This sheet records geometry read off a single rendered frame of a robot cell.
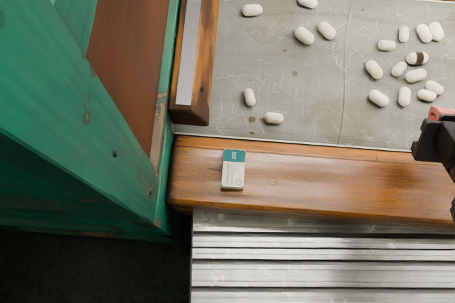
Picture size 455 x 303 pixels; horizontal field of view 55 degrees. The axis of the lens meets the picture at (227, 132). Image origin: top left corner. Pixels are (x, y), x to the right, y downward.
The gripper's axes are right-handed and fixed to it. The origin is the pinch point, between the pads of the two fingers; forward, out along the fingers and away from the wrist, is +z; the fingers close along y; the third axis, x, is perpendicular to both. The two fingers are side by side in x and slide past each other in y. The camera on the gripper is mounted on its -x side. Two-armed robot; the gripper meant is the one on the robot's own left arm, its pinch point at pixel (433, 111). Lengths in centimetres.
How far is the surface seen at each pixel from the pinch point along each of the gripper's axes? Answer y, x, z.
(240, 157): 29.3, 8.2, -5.0
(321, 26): 16.4, -6.5, 16.3
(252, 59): 28.2, -0.8, 12.6
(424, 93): -1.6, 0.9, 7.9
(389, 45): 4.2, -4.7, 14.5
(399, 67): 2.6, -2.0, 11.2
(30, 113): 41, -22, -44
